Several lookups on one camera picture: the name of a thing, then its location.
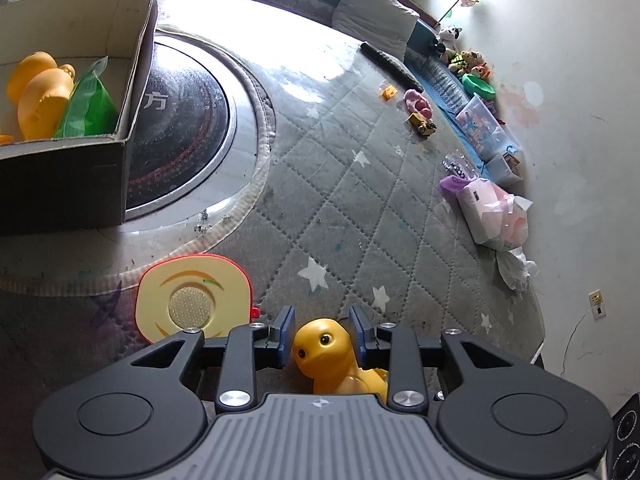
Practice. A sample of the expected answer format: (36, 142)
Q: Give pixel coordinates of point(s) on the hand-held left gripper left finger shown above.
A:
(287, 332)

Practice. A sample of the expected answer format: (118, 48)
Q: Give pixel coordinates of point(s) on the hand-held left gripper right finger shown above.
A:
(357, 332)

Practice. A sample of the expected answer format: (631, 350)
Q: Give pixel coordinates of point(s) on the round-headed yellow rubber duck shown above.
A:
(325, 355)

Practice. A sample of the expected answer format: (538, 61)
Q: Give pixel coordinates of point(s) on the yellow red-rimmed toy plate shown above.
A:
(165, 285)

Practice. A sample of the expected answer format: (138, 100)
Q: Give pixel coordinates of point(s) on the grey cardboard box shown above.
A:
(65, 180)

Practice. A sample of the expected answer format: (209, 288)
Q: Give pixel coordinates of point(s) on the green plastic packet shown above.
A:
(87, 110)

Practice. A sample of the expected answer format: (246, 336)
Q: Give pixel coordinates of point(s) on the large pale orange rubber duck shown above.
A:
(42, 107)

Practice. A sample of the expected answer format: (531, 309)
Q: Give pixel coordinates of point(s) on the bright yellow rubber duck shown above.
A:
(30, 70)

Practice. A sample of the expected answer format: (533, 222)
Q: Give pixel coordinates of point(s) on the grey quilted star tablecloth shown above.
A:
(350, 210)

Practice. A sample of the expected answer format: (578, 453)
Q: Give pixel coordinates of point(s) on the crumpled white plastic bag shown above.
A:
(512, 265)

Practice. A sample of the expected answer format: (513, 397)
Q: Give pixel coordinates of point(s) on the small purple box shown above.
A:
(452, 185)

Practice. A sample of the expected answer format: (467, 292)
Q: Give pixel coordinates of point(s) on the pink tissue pack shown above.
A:
(485, 205)

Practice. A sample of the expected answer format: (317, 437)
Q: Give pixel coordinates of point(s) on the clear plastic toy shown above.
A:
(457, 166)

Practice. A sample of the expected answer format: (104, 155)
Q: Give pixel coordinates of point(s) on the small clear plastic box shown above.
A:
(502, 170)

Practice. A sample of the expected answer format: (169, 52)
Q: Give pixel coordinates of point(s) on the yellow toy car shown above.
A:
(422, 124)

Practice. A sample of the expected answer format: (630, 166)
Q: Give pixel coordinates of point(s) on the round black induction cooktop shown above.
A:
(190, 125)

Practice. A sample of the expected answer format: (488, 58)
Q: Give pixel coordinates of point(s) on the pink toy figure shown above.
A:
(417, 105)

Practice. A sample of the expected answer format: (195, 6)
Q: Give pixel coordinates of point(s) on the small orange block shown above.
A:
(388, 93)

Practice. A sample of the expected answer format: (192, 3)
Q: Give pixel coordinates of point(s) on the clear printed storage box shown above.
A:
(482, 122)

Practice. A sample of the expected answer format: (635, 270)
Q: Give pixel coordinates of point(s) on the black rolled mat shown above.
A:
(390, 65)

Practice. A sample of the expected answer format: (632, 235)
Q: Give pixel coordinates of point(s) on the green plastic bowl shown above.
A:
(480, 87)

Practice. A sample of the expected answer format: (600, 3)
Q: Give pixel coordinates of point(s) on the black speaker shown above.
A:
(625, 440)

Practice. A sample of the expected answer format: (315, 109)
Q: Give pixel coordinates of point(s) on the orange fox plush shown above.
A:
(481, 71)

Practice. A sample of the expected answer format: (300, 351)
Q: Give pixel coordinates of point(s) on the brown bear plush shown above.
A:
(465, 60)

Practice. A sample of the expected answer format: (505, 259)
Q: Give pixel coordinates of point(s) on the black and white cow plush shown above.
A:
(450, 37)

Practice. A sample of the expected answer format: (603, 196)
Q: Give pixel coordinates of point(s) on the grey cushion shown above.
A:
(375, 15)

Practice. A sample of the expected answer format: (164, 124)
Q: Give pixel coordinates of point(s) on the white wall socket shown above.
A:
(596, 304)

